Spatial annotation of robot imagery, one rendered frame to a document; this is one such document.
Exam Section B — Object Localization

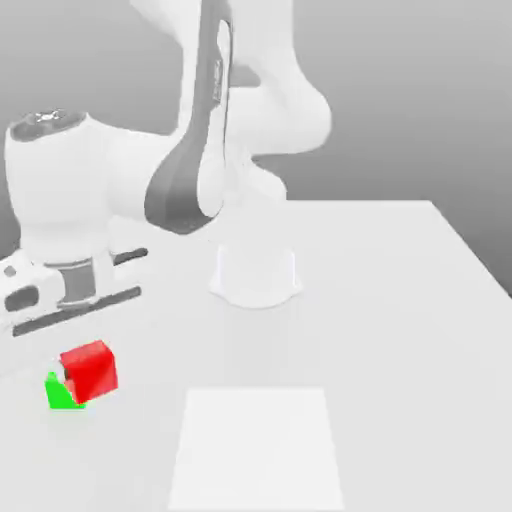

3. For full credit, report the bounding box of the small green cube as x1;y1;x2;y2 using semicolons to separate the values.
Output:
43;370;88;411

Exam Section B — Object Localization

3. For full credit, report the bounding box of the small red cube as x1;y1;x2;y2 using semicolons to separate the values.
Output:
58;339;120;406

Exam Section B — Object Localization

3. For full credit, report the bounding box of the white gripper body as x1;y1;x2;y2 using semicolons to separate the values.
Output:
0;285;144;353

